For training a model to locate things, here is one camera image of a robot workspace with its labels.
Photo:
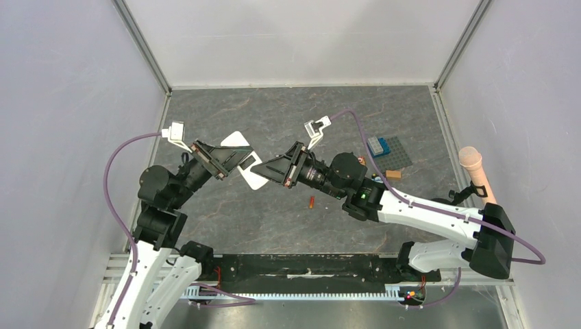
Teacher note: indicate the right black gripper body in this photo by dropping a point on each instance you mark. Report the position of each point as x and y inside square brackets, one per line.
[294, 164]

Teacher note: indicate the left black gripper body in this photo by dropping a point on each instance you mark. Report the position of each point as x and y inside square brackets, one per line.
[215, 167]

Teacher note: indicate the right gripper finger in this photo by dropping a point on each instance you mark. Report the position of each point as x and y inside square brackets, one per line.
[284, 161]
[275, 171]

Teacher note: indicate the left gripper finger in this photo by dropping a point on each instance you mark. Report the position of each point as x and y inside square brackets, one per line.
[209, 150]
[228, 161]

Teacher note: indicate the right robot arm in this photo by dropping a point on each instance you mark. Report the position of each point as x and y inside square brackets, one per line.
[480, 239]

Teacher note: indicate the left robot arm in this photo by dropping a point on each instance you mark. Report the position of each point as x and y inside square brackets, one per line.
[137, 301]

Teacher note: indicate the grey lego brick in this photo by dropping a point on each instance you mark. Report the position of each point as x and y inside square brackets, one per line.
[375, 146]

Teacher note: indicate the blue lego brick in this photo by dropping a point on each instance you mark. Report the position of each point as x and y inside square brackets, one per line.
[387, 149]

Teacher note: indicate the wooden block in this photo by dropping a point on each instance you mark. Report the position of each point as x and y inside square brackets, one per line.
[393, 174]

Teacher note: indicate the grey lego baseplate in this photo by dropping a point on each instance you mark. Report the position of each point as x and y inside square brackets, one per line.
[397, 159]

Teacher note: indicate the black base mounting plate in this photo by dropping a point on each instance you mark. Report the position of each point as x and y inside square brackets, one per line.
[310, 273]

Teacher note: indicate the black microphone stand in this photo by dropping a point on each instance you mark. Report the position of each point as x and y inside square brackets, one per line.
[456, 198]

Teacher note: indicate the pink microphone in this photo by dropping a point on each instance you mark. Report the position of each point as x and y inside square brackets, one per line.
[471, 160]

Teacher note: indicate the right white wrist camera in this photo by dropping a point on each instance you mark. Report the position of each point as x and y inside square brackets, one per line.
[315, 130]

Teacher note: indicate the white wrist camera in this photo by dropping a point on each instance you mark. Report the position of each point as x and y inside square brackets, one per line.
[315, 130]
[175, 135]

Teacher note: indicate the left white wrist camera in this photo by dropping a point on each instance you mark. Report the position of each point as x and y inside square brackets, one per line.
[175, 135]

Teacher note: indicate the white slotted cable duct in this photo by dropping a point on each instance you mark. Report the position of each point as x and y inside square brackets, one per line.
[390, 294]

